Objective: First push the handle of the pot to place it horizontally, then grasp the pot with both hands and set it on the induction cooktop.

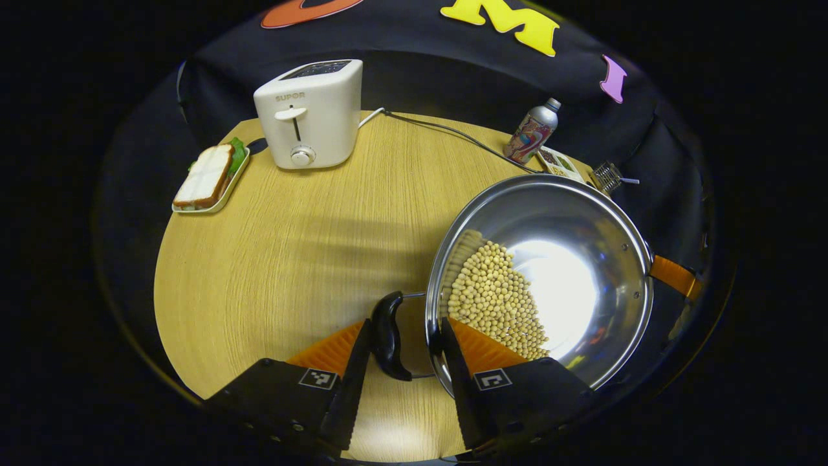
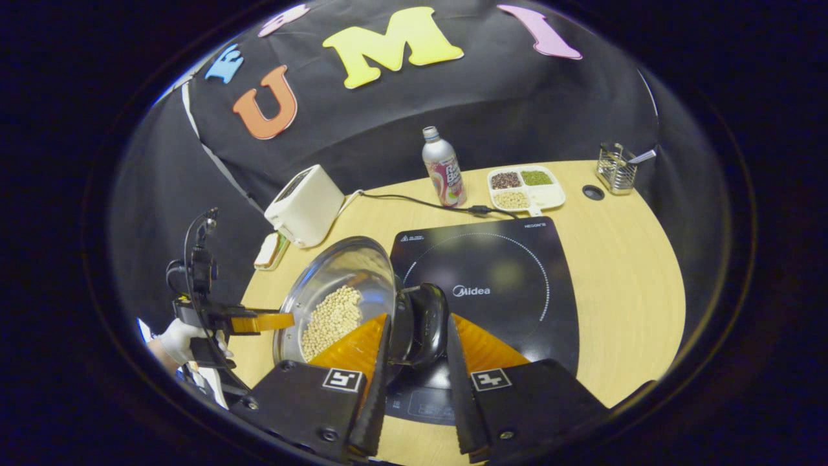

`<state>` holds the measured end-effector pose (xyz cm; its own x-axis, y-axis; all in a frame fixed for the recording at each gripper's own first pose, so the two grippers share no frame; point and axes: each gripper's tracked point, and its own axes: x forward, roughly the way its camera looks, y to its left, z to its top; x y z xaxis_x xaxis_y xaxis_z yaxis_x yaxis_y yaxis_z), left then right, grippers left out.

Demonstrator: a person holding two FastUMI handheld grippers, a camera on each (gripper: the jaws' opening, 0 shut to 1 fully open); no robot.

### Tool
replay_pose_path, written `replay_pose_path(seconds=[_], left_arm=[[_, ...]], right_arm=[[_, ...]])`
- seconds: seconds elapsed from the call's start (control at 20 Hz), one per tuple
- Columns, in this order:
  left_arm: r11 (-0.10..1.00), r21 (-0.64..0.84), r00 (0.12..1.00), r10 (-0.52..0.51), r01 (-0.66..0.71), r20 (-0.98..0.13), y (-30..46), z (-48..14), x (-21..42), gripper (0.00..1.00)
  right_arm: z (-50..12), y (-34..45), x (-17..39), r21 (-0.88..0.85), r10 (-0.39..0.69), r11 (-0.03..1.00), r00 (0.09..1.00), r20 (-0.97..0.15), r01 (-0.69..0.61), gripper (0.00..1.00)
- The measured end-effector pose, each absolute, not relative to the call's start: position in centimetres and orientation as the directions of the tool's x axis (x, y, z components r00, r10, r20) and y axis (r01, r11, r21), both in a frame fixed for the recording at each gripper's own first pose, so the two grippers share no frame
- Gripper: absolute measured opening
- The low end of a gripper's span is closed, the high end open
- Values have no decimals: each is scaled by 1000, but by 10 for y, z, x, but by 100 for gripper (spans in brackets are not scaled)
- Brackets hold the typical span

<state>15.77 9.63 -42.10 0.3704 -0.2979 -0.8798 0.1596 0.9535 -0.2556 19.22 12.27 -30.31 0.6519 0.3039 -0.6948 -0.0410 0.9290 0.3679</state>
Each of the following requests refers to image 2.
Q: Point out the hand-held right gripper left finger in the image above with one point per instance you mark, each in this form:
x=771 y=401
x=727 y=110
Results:
x=375 y=401

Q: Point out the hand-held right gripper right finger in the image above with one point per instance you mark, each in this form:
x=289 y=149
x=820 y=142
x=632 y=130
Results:
x=460 y=401

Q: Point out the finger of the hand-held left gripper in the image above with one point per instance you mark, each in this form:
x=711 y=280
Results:
x=265 y=321

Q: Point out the black induction cooktop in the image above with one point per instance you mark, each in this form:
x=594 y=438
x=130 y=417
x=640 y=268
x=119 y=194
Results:
x=517 y=272

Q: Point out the pile of yellow soybeans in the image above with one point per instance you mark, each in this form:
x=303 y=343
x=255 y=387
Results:
x=331 y=320

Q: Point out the sandwich on small plate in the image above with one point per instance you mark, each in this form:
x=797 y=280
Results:
x=272 y=251

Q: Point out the white toaster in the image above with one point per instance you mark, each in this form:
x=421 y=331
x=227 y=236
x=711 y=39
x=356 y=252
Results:
x=307 y=204

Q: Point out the white divided tray of beans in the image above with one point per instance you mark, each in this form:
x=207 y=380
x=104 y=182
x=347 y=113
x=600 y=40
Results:
x=527 y=191

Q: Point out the silver bottle with pink label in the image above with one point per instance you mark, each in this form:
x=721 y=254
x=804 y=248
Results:
x=444 y=171

